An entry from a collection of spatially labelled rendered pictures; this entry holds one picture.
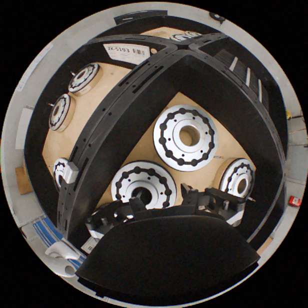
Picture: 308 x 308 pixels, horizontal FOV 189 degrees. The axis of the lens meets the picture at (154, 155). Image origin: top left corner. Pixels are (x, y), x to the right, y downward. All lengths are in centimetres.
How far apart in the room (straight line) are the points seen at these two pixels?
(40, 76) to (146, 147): 299
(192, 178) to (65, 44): 326
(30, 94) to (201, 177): 311
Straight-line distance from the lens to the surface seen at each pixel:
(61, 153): 31
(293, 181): 318
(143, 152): 18
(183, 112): 17
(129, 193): 16
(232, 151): 23
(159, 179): 15
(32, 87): 302
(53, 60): 308
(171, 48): 16
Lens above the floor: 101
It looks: 87 degrees down
